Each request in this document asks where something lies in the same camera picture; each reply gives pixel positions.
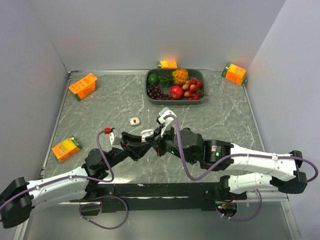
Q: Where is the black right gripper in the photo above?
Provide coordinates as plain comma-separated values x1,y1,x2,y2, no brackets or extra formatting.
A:
145,121,197,164

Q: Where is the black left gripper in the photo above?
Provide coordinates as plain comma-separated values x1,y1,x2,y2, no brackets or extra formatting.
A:
103,131,152,171

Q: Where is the white earbuds charging case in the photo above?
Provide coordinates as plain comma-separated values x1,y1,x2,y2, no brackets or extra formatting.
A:
140,129,154,143

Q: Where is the pink earbuds charging case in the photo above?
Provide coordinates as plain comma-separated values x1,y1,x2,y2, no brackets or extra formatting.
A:
129,117,141,126

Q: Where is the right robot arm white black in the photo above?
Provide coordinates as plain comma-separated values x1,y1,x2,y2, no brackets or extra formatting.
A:
141,128,308,199

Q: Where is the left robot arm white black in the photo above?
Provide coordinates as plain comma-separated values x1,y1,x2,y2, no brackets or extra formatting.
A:
0,127,153,229

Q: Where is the dark purple grape bunch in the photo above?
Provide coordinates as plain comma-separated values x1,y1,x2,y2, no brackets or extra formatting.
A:
146,85,173,100

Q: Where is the red apple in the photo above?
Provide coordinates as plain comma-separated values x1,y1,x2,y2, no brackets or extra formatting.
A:
169,85,184,100

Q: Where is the green lime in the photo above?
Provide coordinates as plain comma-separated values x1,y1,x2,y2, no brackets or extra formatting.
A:
147,73,158,86

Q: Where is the orange juice box near left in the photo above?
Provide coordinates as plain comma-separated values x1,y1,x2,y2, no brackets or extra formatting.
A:
52,135,83,163

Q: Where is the orange juice box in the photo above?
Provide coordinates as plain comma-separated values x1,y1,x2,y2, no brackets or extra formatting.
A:
52,135,83,163
68,73,98,101
157,60,178,69
221,62,248,86

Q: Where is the small pineapple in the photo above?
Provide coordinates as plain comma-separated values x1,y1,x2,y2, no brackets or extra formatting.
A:
158,68,189,86

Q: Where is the orange juice box far left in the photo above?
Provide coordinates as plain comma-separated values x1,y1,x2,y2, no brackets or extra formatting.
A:
68,73,98,101

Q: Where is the orange juice box back centre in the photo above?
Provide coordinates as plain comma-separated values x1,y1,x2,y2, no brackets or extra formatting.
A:
157,60,178,69

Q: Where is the dark grey fruit tray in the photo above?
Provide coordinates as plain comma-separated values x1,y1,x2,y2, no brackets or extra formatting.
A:
144,68,206,106

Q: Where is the orange juice box far right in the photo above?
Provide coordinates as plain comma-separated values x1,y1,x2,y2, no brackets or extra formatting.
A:
221,62,248,86

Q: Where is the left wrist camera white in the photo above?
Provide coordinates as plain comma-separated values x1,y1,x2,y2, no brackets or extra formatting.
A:
104,127,122,146

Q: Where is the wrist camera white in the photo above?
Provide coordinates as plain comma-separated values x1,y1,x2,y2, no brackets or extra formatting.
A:
157,107,177,138
104,127,122,146

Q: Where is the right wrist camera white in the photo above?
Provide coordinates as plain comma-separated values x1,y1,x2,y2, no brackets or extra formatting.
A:
157,107,177,138

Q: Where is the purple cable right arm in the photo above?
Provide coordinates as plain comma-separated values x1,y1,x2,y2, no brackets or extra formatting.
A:
163,114,320,184

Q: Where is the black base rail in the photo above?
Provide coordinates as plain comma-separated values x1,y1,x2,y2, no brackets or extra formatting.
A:
68,181,248,214

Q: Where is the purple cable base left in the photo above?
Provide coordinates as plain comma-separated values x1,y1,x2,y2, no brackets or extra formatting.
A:
78,195,129,230

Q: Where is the purple cable base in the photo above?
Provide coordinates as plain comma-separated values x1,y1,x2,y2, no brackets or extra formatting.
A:
78,195,129,230
216,189,263,222

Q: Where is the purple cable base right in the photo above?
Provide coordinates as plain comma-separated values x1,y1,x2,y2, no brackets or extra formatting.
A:
216,189,263,222

